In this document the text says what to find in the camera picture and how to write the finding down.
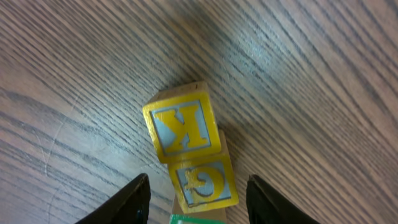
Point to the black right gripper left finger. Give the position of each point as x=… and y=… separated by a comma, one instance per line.
x=128, y=206

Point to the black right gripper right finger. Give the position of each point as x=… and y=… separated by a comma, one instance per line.
x=266, y=205

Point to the green faced block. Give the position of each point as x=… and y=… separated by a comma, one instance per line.
x=182, y=219

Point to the yellow wooden block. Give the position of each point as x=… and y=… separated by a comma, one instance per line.
x=182, y=123

